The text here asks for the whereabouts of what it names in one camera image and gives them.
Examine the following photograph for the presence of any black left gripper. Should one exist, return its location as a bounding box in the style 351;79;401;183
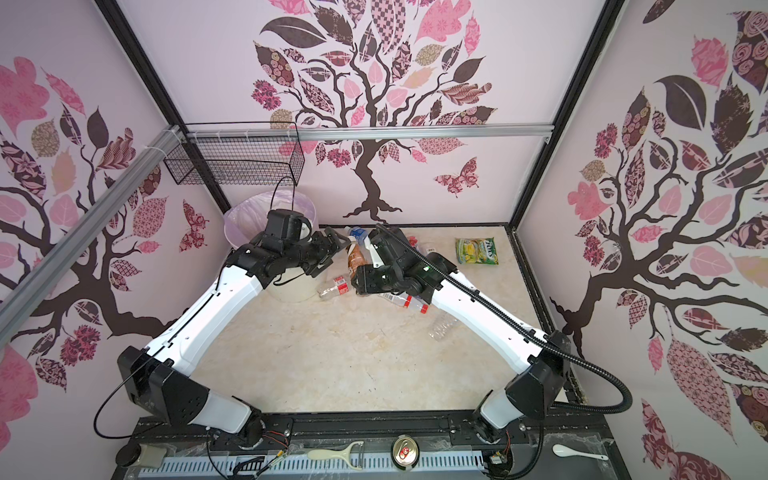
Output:
284;226;351;277

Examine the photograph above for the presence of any clear crushed bottle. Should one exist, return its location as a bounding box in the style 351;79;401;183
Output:
429;312;459;341

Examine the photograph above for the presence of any clear bottle blue label back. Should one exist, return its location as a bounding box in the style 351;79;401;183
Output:
345;226;369;245

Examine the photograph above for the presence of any white plastic spoon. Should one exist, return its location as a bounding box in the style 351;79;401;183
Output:
552;444;609;462

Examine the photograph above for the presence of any cream vegetable peeler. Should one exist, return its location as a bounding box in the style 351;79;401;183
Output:
307;440;365;471

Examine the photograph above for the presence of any black wire mesh basket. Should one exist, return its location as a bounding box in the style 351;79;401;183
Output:
164;120;305;186

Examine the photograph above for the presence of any brown coffee drink bottle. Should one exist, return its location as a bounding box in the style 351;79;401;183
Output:
347;241;368;280

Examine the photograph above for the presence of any crushed metal can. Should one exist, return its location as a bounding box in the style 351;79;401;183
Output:
391;435;420;471

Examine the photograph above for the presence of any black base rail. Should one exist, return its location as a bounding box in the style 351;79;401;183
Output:
130;410;611;452

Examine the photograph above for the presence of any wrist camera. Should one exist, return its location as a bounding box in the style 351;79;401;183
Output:
264;209;313;242
366;244;384;268

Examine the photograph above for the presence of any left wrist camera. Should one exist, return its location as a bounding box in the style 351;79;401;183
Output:
264;209;313;242

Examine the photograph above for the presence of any clear bottle red label yellow cap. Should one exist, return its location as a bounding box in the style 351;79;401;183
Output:
317;275;352;301

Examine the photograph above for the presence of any green yellow snack bag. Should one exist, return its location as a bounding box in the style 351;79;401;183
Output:
455;237;499;265

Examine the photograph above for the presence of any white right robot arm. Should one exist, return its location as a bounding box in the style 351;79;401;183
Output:
353;225;570;442

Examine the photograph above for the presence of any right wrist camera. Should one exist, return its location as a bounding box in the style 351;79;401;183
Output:
366;244;384;268

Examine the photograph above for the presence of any black flexible cable conduit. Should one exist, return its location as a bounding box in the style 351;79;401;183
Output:
374;223;634;415

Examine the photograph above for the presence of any cream bin with pink liner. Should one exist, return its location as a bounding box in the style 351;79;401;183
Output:
224;189;325;303

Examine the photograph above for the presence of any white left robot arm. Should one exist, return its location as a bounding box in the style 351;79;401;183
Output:
118;228;350;445

